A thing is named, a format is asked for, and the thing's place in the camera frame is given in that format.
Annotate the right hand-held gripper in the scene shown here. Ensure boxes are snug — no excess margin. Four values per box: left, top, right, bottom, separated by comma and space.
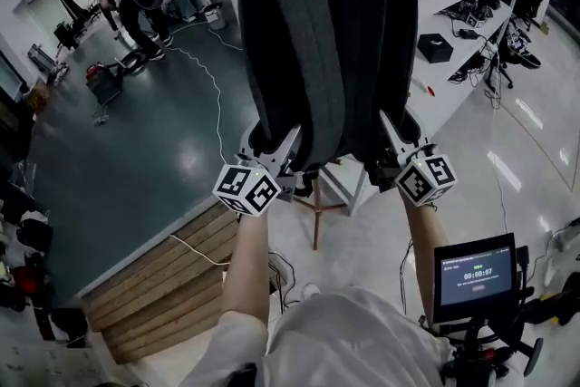
373, 110, 459, 208

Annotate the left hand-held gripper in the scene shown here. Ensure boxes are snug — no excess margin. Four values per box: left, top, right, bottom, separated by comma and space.
211, 124, 304, 220

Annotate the grey fabric backpack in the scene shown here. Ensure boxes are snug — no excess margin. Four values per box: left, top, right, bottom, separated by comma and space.
237, 0, 422, 198

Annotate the person's right forearm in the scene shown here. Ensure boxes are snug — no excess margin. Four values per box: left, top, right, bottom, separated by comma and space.
401, 201, 450, 325

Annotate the person's left forearm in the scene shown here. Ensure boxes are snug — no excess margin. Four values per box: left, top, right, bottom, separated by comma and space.
219, 212, 273, 332

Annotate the red tipped white marker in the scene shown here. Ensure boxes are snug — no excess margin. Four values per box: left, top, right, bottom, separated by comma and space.
411, 79, 437, 99

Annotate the black square box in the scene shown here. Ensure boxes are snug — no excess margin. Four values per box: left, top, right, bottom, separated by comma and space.
416, 33, 454, 64

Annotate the black office chair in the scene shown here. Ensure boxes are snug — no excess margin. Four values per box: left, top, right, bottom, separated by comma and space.
511, 0, 552, 31
484, 17, 543, 90

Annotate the small black monitor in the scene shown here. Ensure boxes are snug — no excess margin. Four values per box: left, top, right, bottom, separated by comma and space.
433, 232, 520, 325

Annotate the black case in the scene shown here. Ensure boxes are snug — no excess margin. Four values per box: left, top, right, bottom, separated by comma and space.
88, 72, 124, 105

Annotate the wooden pallet platform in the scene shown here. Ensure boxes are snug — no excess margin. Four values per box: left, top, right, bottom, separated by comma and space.
81, 198, 277, 366

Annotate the person's white shirt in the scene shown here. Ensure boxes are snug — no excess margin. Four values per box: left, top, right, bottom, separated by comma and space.
179, 285, 517, 387

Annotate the metal case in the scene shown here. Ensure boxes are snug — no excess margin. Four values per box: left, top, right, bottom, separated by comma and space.
27, 43, 69, 73

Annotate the white power cable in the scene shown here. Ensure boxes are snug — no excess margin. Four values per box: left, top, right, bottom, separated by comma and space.
165, 45, 235, 267

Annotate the black ring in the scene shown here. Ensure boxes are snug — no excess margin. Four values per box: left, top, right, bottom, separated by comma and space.
116, 49, 149, 76

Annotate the black monitor mount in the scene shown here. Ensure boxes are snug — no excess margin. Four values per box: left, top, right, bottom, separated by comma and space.
437, 244, 545, 387

